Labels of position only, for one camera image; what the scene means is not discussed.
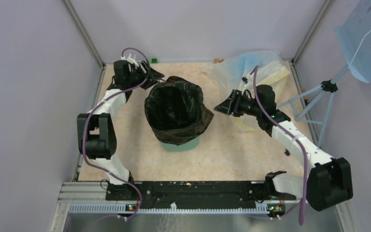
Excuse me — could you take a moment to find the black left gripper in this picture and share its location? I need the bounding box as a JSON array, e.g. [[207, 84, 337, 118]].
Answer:
[[127, 60, 165, 90]]

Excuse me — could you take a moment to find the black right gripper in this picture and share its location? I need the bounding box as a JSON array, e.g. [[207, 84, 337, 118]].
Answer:
[[214, 89, 262, 117]]

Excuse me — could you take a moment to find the black trash bag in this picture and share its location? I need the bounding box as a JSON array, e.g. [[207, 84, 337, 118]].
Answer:
[[144, 76, 214, 146]]

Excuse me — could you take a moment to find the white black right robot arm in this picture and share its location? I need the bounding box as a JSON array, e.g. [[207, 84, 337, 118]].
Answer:
[[231, 85, 354, 211]]

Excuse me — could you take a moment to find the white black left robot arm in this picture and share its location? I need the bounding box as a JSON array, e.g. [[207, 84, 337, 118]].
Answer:
[[78, 66, 236, 200]]

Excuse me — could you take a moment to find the green plastic trash bin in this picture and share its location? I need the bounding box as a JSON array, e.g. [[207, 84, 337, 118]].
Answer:
[[160, 137, 200, 152]]

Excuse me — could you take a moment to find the translucent white plastic bag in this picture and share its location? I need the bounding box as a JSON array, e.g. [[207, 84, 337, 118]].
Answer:
[[204, 51, 290, 135]]

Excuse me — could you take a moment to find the light blue tripod stand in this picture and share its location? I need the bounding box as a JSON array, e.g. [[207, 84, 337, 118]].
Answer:
[[277, 65, 349, 148]]

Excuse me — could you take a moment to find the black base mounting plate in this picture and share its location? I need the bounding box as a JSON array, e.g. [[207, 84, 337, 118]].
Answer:
[[105, 181, 297, 205]]

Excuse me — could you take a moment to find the light blue perforated panel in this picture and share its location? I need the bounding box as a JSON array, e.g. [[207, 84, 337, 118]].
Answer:
[[335, 0, 371, 83]]

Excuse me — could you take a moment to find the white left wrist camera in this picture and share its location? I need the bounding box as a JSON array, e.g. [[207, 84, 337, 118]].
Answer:
[[121, 53, 139, 67]]

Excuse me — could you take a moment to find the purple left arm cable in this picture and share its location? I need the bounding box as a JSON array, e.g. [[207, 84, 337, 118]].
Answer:
[[81, 48, 151, 221]]

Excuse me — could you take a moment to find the white cable duct strip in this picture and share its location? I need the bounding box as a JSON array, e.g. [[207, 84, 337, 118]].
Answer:
[[68, 203, 269, 215]]

